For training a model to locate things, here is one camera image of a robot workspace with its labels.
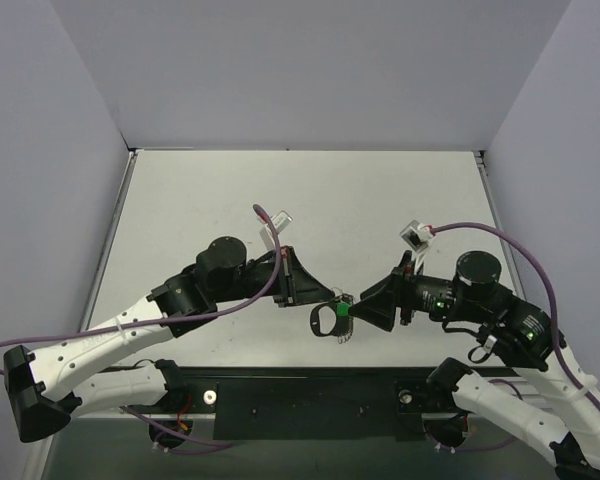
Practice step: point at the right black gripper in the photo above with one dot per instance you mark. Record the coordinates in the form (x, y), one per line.
(403, 295)

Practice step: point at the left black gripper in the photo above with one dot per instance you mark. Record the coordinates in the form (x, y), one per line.
(287, 278)

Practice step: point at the metal key holder plate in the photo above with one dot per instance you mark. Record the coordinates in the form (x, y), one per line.
(324, 323)

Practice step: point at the green key tag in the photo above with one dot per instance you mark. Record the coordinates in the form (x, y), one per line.
(342, 309)

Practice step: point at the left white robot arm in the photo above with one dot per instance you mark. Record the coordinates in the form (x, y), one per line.
(50, 386)

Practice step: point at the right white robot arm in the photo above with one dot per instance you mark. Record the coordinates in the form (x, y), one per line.
(561, 422)

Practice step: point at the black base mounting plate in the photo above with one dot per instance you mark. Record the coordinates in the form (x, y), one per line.
(315, 403)

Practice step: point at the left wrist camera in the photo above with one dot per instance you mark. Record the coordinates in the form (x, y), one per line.
(280, 221)

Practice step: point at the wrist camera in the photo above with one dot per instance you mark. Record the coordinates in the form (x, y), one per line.
(419, 237)
(280, 221)

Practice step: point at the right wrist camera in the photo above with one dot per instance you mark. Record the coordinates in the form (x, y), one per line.
(419, 237)

